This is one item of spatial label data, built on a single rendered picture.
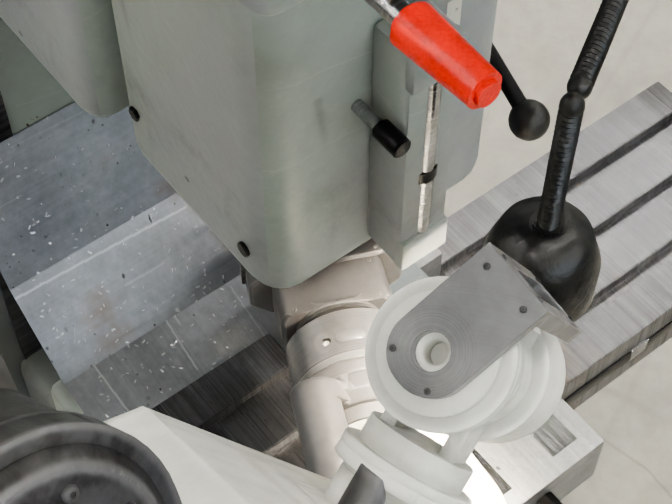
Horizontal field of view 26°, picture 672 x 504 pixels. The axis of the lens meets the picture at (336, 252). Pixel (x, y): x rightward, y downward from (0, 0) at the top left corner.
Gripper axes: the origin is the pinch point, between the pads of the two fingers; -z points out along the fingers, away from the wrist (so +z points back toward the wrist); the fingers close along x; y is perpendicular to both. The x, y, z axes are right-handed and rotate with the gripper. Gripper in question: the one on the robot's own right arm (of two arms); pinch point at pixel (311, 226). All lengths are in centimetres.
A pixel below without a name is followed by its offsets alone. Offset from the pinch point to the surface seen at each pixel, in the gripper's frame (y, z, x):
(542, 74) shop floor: 122, -116, -70
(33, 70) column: 10.1, -31.4, 20.4
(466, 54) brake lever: -47, 27, -2
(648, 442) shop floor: 123, -34, -63
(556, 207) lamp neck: -26.2, 21.0, -10.1
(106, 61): -17.3, -4.6, 13.4
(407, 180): -20.0, 12.5, -3.8
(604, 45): -34.8, 17.1, -13.0
